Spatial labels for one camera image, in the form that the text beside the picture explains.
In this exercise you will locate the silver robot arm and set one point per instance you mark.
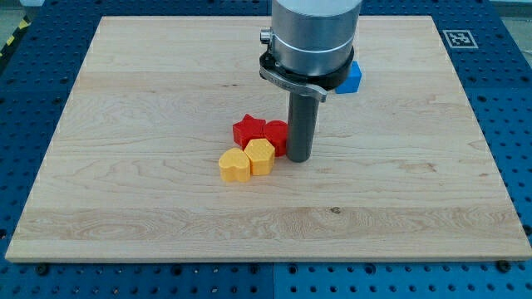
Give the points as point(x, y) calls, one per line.
point(309, 45)

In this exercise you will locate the blue cube block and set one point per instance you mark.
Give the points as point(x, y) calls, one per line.
point(352, 82)

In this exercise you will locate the red round block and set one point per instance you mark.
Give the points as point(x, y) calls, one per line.
point(276, 132)

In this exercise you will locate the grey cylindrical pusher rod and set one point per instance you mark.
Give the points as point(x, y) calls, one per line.
point(302, 117)

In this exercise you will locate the yellow hexagon block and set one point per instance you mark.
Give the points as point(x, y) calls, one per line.
point(261, 155)

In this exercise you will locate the light wooden board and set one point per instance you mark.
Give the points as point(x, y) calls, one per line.
point(399, 172)

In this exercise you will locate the white fiducial marker tag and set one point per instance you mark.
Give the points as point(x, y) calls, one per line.
point(460, 39)

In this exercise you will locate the red star block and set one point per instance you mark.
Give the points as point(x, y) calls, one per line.
point(249, 128)

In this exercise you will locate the yellow black hazard tape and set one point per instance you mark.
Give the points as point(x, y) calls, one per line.
point(15, 38)

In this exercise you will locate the yellow heart block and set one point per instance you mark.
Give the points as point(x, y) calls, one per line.
point(234, 165)

